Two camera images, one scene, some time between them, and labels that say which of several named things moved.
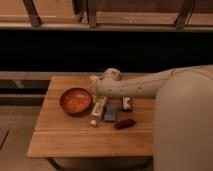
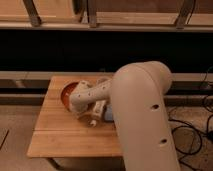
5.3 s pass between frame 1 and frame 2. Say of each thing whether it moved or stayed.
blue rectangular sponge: stayed
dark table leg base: stayed
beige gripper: moved
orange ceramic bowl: moved
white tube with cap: stayed
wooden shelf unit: stayed
